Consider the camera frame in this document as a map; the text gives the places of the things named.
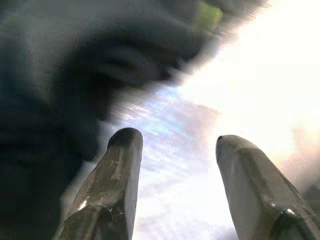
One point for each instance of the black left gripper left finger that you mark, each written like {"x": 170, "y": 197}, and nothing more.
{"x": 117, "y": 175}

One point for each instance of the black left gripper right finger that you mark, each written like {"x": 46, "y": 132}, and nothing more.
{"x": 250, "y": 180}

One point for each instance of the black garment with white patches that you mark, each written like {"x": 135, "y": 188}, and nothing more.
{"x": 75, "y": 87}

